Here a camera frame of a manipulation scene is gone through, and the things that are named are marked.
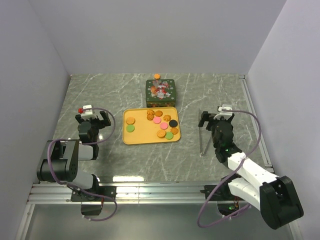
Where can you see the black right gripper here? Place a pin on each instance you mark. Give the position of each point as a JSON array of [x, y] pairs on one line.
[[207, 117]]

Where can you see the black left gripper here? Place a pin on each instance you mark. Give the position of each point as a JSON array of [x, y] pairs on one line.
[[102, 123]]

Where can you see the gold tin lid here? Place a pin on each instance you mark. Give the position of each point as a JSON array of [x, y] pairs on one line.
[[160, 90]]

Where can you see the orange cookie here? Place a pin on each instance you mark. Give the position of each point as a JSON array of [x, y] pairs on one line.
[[157, 76]]

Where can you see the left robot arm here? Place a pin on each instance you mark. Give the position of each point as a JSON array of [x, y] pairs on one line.
[[60, 158]]

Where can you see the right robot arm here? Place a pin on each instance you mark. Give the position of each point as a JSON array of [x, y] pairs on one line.
[[275, 197]]

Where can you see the dotted sandwich cookie left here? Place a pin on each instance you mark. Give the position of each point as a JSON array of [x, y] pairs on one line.
[[130, 120]]

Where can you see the dotted sandwich cookie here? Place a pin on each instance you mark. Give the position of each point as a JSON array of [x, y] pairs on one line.
[[161, 133], [130, 120]]

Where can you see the green sandwich cookie left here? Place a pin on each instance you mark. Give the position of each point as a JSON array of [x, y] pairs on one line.
[[130, 128]]

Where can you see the green sandwich cookie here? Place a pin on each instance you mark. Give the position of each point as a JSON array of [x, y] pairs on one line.
[[130, 128], [169, 135]]

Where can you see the black sandwich cookie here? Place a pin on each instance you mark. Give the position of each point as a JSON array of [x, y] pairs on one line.
[[173, 123]]

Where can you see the yellow plastic tray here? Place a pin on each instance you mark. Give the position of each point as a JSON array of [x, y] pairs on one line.
[[146, 130]]

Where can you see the small swirl cookie right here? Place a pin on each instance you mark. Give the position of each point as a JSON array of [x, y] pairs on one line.
[[174, 130]]

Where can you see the tan flower cookie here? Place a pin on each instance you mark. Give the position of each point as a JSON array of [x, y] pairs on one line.
[[167, 118]]

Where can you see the green sandwich cookie right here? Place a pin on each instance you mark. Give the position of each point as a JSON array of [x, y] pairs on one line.
[[169, 135]]

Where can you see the pink sandwich cookie lower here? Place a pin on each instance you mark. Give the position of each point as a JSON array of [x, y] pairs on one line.
[[164, 125]]

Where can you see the pink sandwich cookie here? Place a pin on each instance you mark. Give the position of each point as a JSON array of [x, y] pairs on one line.
[[157, 120], [164, 125]]

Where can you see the brown swirl cookie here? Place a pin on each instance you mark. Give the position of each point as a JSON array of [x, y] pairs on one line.
[[150, 117]]

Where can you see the flower cookie top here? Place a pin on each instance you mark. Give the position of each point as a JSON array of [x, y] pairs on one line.
[[150, 112]]

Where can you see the chocolate chip cookie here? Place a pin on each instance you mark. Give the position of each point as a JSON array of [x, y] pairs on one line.
[[158, 113]]

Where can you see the dotted sandwich cookie right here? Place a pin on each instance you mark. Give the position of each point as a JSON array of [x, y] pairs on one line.
[[161, 133]]

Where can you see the green cookie tin box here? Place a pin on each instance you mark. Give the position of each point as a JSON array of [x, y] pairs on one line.
[[157, 102]]

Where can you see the pink sandwich cookie upper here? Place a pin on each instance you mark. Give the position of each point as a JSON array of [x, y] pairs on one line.
[[157, 120]]

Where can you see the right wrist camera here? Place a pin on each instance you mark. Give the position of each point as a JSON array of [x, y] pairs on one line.
[[224, 112]]

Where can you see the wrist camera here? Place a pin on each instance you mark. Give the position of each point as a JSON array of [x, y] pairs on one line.
[[87, 112], [224, 112]]

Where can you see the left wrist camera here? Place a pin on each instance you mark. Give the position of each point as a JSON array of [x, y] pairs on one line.
[[87, 112]]

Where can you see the aluminium rail frame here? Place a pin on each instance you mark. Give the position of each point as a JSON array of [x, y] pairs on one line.
[[155, 173]]

